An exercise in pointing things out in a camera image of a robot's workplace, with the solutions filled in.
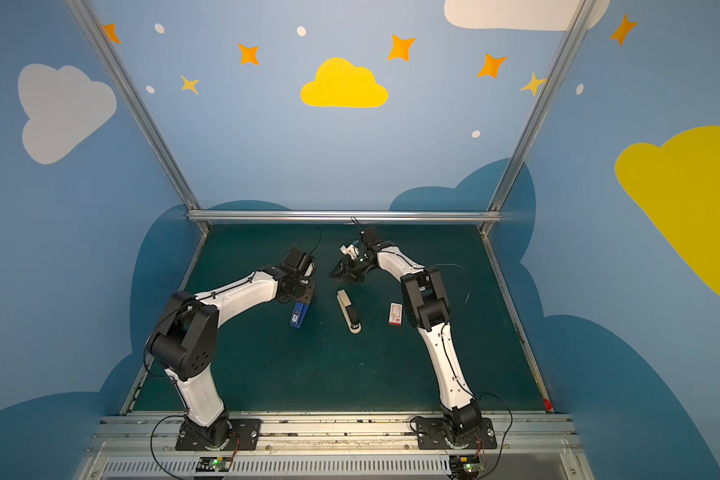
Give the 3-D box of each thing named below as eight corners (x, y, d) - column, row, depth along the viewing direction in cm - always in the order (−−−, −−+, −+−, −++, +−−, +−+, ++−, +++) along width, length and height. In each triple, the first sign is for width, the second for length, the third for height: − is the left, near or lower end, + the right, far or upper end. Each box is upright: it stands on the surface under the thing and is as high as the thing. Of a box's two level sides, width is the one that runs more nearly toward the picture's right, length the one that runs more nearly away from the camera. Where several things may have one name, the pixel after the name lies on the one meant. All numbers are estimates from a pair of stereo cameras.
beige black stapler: (351, 334, 94) (351, 328, 91) (336, 297, 103) (335, 290, 100) (361, 330, 95) (361, 324, 92) (345, 294, 104) (344, 287, 100)
